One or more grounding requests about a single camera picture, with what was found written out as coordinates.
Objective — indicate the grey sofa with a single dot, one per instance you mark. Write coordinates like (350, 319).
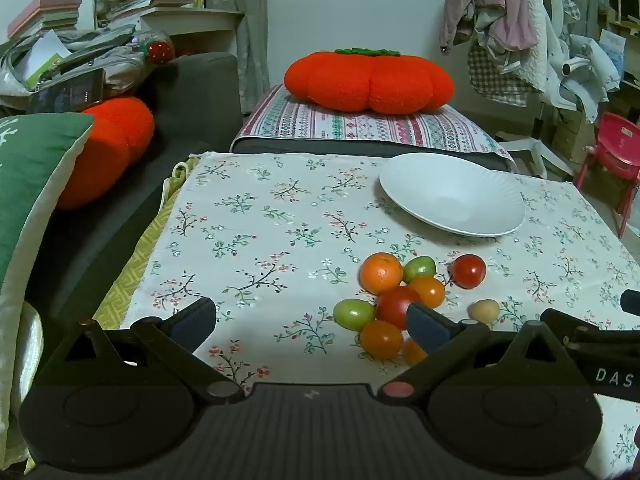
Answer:
(195, 105)

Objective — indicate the large red tomato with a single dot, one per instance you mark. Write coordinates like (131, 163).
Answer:
(394, 306)

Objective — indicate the orange tomato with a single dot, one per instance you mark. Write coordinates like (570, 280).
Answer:
(413, 352)
(381, 339)
(430, 292)

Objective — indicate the checked hanging cloth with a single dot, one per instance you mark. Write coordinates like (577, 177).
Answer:
(500, 77)

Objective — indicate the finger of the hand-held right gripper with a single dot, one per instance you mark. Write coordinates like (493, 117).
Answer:
(570, 327)
(631, 303)

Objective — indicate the floral tablecloth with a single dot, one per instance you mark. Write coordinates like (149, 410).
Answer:
(280, 240)

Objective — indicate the orange mandarin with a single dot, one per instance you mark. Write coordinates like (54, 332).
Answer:
(380, 273)

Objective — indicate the striped patterned cushion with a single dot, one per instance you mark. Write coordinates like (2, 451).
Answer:
(350, 127)

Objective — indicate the white hanging garments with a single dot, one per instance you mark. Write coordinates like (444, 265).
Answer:
(575, 55)

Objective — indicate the white ribbed plate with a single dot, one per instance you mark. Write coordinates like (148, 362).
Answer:
(450, 195)

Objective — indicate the green and white pillow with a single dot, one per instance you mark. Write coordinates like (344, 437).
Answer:
(35, 175)

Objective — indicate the stack of books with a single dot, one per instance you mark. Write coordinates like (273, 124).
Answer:
(47, 15)

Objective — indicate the white shelf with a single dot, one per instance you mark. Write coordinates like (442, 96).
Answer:
(200, 22)

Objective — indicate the grey bag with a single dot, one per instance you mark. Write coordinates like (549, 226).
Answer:
(95, 60)

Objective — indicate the orange persimmon plush cushion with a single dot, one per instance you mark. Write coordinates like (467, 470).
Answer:
(370, 82)

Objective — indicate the yellow patterned mat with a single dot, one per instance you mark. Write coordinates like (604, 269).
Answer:
(134, 272)

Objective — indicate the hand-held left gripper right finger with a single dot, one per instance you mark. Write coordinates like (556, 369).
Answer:
(425, 326)

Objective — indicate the pink plastic chair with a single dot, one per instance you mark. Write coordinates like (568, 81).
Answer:
(617, 145)

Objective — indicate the red strawberry toy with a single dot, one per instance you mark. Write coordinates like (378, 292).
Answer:
(160, 51)

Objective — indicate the black phone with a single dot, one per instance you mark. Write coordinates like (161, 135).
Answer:
(67, 92)

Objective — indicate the white chair base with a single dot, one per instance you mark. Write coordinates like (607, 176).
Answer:
(535, 152)

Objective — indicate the pale yellow tomato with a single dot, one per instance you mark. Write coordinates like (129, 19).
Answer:
(484, 311)

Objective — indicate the small red tomato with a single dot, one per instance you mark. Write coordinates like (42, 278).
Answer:
(469, 271)

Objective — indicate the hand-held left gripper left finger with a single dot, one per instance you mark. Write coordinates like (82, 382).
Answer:
(196, 319)

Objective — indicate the green tomato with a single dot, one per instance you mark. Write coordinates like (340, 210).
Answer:
(420, 267)
(354, 314)

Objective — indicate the cardboard boxes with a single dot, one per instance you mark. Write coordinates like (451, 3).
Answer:
(575, 132)

